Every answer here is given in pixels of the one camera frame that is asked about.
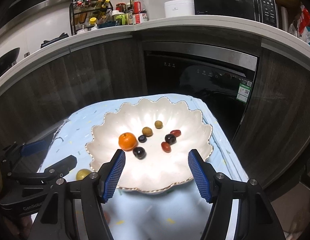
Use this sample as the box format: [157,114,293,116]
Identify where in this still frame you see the red plastic bag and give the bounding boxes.
[288,4,310,45]

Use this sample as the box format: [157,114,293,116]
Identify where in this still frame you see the white scalloped ceramic bowl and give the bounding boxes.
[85,96,213,194]

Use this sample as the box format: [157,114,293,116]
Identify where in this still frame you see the black built-in dishwasher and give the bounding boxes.
[142,42,259,140]

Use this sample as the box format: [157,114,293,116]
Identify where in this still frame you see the white rice cooker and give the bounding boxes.
[164,0,195,18]

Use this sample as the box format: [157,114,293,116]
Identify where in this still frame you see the brown longan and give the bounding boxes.
[142,127,153,137]
[154,120,163,129]

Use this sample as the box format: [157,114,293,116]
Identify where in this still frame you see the red grape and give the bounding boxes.
[170,129,182,137]

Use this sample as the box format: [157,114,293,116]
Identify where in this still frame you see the light blue patterned tablecloth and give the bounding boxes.
[39,94,248,239]

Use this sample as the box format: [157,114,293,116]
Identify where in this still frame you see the small dark plum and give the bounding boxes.
[138,134,147,143]

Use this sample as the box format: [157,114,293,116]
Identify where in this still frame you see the black spice rack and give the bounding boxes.
[69,0,114,35]

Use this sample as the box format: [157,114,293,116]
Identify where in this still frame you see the large orange mandarin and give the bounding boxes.
[103,211,111,224]

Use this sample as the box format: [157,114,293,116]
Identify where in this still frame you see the small orange mandarin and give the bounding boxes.
[118,132,137,151]

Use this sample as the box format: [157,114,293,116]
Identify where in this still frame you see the green round apple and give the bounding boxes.
[76,168,91,180]

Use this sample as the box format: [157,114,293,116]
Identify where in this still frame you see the black microwave oven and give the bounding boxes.
[194,0,279,28]

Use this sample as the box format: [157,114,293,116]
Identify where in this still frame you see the yellow lid jar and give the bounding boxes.
[89,17,97,26]

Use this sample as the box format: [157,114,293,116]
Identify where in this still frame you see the white kitchen countertop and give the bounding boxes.
[0,15,310,96]

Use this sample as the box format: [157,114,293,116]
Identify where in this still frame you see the green container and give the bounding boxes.
[112,10,128,25]

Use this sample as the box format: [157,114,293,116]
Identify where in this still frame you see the green energy label sticker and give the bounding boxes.
[236,79,253,103]

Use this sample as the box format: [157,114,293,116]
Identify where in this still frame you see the black wok pan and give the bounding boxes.
[0,47,20,75]

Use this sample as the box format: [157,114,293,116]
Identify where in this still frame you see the red grape tomato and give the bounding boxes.
[161,141,171,153]

